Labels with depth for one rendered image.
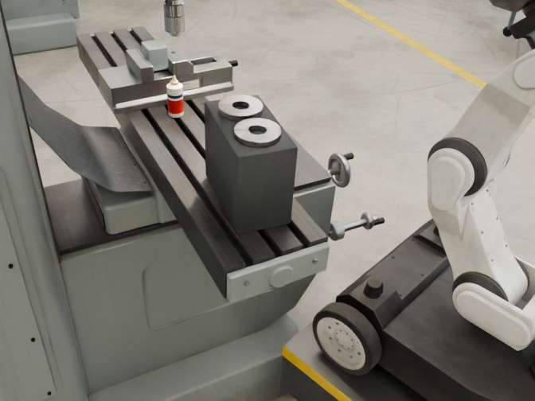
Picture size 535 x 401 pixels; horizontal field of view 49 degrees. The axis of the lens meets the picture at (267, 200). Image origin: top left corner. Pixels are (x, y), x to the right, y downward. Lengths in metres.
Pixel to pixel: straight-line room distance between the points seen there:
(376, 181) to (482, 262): 1.62
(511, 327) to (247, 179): 0.74
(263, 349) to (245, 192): 0.92
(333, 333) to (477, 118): 0.68
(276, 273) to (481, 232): 0.55
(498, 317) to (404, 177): 1.73
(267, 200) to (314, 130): 2.29
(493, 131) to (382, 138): 2.13
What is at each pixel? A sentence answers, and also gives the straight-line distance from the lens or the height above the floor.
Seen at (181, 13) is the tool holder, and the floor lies 1.25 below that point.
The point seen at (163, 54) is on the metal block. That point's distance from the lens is 1.61.
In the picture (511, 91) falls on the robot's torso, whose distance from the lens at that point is 1.26.
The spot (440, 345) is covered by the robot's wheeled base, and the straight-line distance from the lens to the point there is 1.57.
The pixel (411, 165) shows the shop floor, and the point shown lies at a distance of 3.23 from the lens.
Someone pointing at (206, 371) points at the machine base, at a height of 0.20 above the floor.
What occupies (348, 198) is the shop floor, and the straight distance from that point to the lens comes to 2.90.
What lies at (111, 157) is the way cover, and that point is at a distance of 1.52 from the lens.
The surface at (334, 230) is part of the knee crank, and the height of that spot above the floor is 0.56.
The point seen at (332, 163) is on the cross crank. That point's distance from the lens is 1.93.
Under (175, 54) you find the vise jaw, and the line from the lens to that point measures 1.64.
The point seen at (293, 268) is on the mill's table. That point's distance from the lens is 1.16.
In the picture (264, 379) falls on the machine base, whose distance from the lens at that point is 1.95.
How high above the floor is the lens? 1.73
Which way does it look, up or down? 38 degrees down
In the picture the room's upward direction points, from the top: 4 degrees clockwise
